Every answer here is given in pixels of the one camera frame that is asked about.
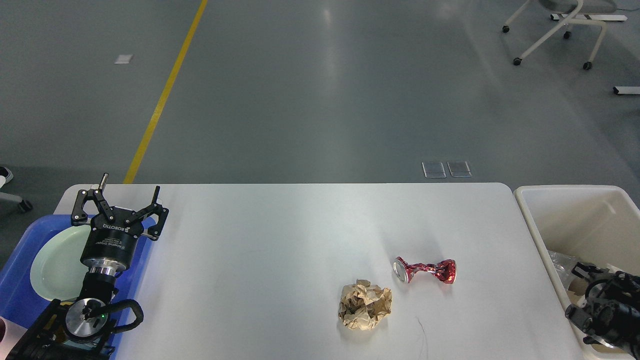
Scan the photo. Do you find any floor plate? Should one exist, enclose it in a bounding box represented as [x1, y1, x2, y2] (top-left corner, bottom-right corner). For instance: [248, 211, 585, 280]
[422, 161, 447, 179]
[446, 161, 473, 178]

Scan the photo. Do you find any mint green plate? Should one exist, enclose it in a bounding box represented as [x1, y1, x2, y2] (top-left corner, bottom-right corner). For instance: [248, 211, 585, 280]
[30, 225, 90, 301]

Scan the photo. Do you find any blue plastic tray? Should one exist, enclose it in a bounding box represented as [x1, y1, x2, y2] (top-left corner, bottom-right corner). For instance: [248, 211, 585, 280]
[1, 215, 149, 358]

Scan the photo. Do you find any crushed red can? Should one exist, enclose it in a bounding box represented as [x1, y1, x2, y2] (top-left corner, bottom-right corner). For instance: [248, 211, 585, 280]
[392, 256, 457, 285]

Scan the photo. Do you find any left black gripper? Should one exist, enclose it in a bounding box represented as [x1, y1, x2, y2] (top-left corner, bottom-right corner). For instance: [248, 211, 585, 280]
[70, 173, 169, 276]

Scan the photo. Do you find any white floor bar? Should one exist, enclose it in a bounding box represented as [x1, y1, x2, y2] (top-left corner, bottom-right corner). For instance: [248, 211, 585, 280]
[612, 86, 640, 96]

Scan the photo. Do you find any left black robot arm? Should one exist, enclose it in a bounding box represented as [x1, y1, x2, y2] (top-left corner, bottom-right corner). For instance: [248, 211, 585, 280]
[6, 173, 170, 360]

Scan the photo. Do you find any right floor plate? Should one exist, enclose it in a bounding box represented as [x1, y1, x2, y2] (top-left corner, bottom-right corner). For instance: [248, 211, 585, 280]
[446, 161, 473, 178]

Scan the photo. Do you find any crumpled brown paper ball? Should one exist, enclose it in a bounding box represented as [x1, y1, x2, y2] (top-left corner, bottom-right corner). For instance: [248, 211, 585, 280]
[337, 279, 393, 331]

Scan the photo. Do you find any brown paper bag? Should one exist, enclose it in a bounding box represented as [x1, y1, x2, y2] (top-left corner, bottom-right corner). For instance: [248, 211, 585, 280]
[567, 278, 589, 308]

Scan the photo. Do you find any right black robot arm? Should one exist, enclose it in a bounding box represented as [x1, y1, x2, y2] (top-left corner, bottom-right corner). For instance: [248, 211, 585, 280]
[564, 262, 640, 360]

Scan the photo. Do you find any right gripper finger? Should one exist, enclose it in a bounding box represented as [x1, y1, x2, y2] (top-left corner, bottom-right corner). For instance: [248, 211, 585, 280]
[571, 262, 608, 281]

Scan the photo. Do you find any white rolling chair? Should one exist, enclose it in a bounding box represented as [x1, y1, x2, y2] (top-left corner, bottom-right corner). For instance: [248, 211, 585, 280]
[512, 0, 617, 71]

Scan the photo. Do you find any person leg and shoe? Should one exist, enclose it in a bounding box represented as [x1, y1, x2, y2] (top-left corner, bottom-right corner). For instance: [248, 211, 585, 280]
[0, 166, 14, 188]

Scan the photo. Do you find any left floor plate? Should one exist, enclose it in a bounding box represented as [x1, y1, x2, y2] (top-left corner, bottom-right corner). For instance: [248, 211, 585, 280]
[422, 161, 447, 179]

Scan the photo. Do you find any white furniture leg with caster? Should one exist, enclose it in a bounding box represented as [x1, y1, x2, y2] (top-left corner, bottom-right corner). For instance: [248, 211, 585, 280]
[0, 192, 34, 214]

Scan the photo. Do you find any white floor label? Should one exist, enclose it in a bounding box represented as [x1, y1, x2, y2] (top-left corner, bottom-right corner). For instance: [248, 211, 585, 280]
[113, 54, 134, 65]

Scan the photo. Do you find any square aluminium foil tray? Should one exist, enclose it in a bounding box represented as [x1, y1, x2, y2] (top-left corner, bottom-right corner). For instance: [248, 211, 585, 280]
[547, 250, 580, 290]

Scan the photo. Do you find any beige plastic bin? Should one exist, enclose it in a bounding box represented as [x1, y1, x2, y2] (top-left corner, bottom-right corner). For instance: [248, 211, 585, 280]
[513, 184, 640, 360]

